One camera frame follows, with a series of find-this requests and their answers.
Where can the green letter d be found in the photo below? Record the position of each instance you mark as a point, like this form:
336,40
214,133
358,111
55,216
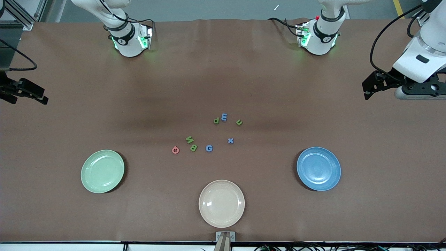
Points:
218,120

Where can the green letter M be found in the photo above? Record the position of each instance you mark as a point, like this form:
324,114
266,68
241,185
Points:
189,140

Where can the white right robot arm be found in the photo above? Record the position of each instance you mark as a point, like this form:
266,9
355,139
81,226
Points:
127,42

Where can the beige plate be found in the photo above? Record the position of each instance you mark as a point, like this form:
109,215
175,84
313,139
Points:
221,204

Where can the green letter B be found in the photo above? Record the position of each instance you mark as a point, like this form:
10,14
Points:
193,148

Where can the white table edge rail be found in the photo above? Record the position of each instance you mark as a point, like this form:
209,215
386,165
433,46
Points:
69,246

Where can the brown table cover sheet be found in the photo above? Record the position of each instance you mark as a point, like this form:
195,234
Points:
223,69

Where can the aluminium frame profile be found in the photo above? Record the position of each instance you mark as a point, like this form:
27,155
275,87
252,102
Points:
423,21
21,17

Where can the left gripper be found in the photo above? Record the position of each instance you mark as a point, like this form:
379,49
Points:
393,77

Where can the blue letter E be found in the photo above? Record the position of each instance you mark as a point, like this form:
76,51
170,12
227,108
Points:
222,117

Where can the light green plate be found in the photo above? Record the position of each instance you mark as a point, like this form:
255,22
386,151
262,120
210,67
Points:
102,171

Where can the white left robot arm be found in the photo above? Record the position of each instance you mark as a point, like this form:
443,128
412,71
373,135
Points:
322,38

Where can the grey bracket with wooden strip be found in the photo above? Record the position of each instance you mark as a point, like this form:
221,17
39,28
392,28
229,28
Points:
225,240

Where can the blue letter G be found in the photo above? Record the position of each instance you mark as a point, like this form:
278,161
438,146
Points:
206,148

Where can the blue plate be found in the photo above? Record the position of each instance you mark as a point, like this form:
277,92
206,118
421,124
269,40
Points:
318,168

